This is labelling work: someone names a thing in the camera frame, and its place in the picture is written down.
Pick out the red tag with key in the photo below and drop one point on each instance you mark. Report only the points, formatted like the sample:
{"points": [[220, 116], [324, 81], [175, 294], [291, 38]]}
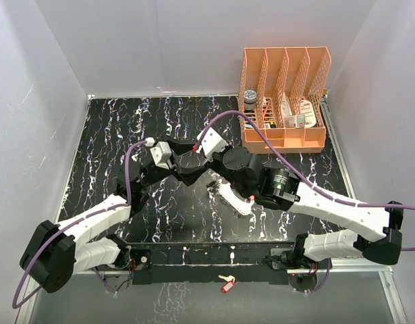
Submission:
{"points": [[230, 282]]}

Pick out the red handled key organizer plate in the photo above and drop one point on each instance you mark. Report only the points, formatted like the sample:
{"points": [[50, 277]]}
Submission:
{"points": [[241, 206]]}

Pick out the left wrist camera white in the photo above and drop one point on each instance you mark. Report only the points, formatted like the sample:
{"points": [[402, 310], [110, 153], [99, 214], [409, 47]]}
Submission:
{"points": [[161, 153]]}

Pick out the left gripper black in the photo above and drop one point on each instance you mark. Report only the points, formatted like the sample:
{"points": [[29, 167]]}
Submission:
{"points": [[187, 174]]}

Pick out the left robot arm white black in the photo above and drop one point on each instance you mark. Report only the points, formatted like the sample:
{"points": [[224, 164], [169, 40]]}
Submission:
{"points": [[56, 251]]}

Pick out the small jar with lid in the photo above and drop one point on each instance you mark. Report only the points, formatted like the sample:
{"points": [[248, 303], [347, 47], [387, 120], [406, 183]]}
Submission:
{"points": [[250, 100]]}

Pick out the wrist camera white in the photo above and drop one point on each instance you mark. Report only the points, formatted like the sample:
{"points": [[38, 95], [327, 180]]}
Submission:
{"points": [[211, 143], [161, 153]]}

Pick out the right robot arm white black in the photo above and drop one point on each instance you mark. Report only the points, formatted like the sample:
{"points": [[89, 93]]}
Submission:
{"points": [[373, 234]]}

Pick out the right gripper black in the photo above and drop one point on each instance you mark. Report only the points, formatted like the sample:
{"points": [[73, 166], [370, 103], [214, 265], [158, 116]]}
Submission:
{"points": [[213, 165]]}

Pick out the orange file organizer rack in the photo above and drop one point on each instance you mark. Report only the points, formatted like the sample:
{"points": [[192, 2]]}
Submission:
{"points": [[280, 91]]}

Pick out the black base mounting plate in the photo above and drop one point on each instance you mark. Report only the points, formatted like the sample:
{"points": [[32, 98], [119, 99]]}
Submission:
{"points": [[206, 262]]}

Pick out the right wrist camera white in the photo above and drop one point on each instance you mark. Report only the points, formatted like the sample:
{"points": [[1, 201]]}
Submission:
{"points": [[211, 143]]}

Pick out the white labelled packet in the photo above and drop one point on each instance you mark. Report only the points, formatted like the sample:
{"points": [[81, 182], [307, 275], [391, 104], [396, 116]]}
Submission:
{"points": [[306, 117]]}

